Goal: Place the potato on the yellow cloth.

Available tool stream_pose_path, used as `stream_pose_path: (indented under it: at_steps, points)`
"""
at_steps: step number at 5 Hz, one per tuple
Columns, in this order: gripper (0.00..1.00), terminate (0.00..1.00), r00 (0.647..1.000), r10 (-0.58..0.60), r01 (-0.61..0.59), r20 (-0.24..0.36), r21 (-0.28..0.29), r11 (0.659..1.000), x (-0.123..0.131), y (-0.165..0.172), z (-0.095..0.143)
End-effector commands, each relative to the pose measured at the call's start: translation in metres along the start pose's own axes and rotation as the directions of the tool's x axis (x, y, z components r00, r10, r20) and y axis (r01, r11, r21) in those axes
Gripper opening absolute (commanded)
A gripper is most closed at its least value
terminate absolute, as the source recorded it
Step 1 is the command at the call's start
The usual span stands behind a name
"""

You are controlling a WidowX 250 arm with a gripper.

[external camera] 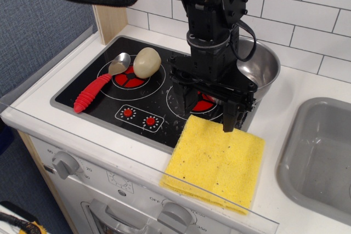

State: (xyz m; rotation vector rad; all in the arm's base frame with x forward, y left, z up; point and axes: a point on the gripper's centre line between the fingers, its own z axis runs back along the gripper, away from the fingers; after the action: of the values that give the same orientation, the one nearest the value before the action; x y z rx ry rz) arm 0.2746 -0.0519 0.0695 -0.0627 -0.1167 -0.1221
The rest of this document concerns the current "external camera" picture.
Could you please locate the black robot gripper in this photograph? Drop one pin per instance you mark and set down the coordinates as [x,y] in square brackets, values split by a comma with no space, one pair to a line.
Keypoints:
[211,68]

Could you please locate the beige toy potato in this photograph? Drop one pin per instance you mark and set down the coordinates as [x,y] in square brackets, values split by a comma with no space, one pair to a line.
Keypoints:
[146,63]

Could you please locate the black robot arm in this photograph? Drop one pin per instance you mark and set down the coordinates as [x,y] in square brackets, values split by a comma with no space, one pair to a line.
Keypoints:
[210,19]

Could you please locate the yellow folded cloth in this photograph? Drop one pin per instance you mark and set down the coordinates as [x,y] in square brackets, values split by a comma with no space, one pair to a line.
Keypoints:
[215,167]

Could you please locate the stainless steel bowl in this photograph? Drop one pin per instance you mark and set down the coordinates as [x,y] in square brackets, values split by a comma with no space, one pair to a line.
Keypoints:
[262,69]

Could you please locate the black toy stove top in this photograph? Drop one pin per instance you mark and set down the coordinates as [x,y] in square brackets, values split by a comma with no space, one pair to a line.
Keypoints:
[142,109]

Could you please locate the grey oven knob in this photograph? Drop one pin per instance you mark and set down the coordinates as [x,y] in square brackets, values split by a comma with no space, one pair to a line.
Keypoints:
[175,217]

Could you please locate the grey plastic sink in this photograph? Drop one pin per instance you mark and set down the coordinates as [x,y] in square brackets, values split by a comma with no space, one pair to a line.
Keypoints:
[314,167]

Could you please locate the grey timer knob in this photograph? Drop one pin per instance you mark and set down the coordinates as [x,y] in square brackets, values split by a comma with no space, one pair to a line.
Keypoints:
[64,164]

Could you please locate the yellow and black object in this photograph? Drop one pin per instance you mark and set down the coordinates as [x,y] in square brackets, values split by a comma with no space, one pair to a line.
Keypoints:
[23,225]

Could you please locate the red handled metal spoon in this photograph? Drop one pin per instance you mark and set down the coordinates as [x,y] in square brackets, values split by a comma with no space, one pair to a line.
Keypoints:
[118,65]

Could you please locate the wooden post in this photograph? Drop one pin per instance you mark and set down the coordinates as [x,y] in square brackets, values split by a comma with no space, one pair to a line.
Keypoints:
[110,20]

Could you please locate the grey oven door handle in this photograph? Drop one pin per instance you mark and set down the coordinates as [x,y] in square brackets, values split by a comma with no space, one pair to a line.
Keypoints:
[119,219]

